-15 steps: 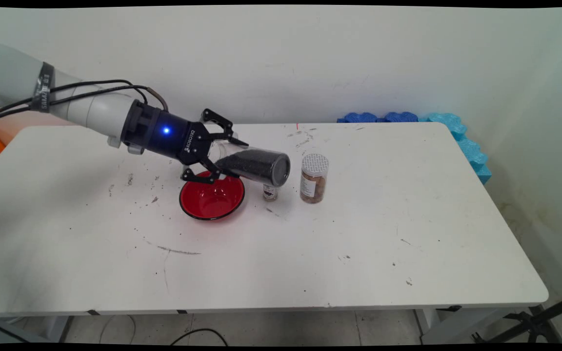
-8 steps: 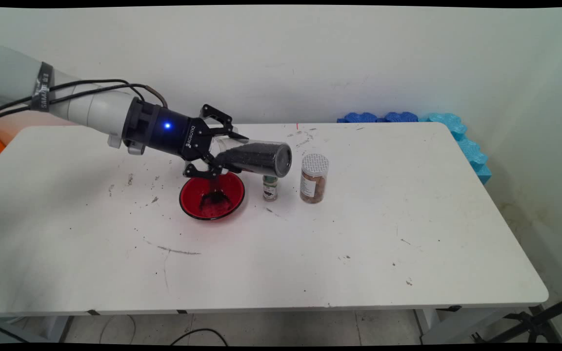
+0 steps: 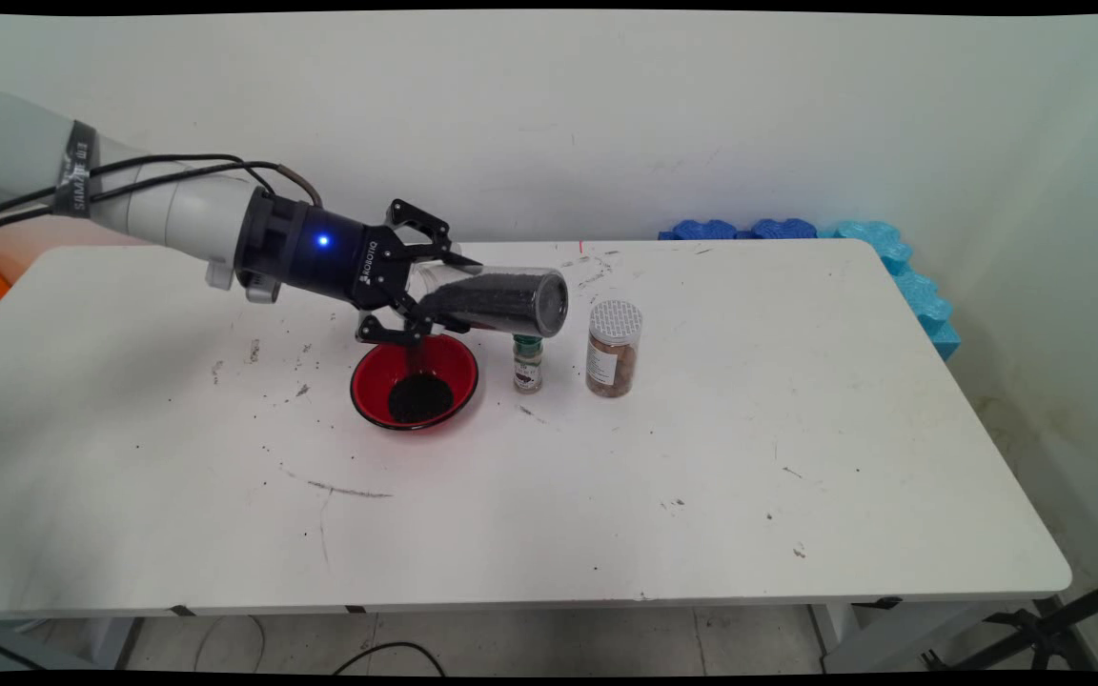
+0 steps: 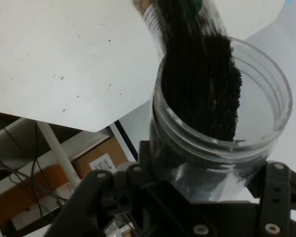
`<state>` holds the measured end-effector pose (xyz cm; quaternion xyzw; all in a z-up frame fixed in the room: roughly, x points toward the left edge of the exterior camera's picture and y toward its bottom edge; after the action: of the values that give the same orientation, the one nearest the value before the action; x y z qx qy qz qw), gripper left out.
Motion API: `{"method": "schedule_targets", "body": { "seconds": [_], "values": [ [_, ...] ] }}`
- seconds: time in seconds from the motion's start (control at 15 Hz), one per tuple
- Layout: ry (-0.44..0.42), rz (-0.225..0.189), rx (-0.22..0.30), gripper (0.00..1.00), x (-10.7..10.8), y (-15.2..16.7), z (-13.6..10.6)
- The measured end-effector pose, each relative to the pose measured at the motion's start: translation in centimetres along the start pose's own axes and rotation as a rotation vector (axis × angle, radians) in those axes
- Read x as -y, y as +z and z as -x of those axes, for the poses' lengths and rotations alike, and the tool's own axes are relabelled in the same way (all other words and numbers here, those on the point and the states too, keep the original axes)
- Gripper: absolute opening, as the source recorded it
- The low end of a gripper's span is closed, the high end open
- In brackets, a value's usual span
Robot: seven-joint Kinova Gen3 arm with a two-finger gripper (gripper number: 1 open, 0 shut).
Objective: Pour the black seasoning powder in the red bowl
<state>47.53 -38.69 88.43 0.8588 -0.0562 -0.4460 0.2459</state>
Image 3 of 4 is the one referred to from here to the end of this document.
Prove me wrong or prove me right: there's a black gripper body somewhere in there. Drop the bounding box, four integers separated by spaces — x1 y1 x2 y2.
234 189 412 311

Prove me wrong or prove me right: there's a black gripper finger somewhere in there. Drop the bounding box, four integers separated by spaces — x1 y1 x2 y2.
356 291 445 347
382 198 485 272

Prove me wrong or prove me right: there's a clear jar with black seeds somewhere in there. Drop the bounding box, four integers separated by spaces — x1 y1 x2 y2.
408 264 570 339

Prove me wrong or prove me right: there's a red bowl with black rim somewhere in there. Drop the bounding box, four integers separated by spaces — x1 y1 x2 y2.
350 331 480 433

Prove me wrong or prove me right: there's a black seed pile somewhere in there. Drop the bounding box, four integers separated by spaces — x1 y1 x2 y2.
387 338 456 426

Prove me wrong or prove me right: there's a small spice bottle green cap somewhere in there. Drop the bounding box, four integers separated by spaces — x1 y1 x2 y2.
512 333 546 394

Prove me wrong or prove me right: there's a brown spice jar white lid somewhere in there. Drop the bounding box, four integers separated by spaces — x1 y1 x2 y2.
585 299 644 399

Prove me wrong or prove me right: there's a dark blue foam mat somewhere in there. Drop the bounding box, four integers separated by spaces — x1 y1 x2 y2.
658 218 819 241

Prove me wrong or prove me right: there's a white table leg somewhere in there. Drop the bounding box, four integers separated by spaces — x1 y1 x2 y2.
87 617 145 668

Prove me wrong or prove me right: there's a light blue foam mat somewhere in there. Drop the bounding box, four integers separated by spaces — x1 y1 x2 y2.
818 220 962 361

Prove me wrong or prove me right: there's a black tripod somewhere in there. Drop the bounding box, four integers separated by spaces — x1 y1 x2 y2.
921 569 1098 673

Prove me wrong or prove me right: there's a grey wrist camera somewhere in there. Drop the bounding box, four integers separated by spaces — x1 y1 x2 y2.
206 259 281 304

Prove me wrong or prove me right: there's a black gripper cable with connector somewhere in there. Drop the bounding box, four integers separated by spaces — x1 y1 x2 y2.
0 162 323 237

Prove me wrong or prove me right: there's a black camera cable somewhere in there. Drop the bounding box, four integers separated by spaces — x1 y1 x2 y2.
0 153 275 230

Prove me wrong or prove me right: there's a black velcro strap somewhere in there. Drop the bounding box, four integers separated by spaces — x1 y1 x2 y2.
53 121 100 218

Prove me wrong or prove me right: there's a black floor cable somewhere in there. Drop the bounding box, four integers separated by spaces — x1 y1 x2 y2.
332 641 447 676

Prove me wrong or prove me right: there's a thin grey floor cable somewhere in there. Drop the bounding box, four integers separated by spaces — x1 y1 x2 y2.
194 615 266 673

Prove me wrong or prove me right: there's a black cable bundle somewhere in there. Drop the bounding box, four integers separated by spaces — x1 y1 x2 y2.
0 624 45 671

